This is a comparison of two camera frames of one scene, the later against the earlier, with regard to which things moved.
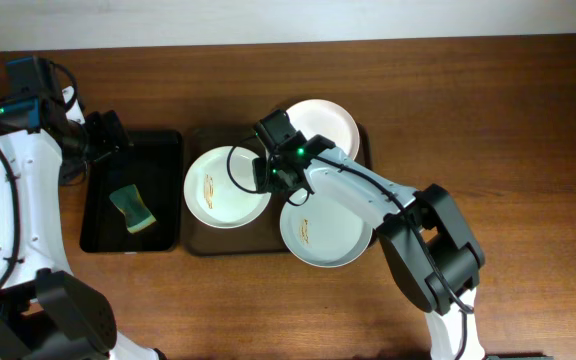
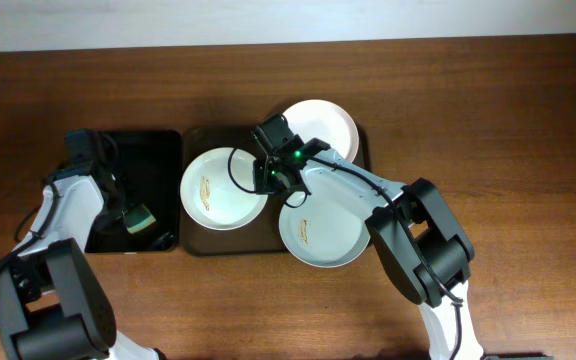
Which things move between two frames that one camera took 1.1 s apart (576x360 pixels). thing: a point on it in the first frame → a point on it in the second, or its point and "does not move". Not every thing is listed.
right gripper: (262, 179) does not move
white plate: (221, 190) does not move
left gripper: (111, 135) → (107, 215)
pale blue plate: (323, 232) does not move
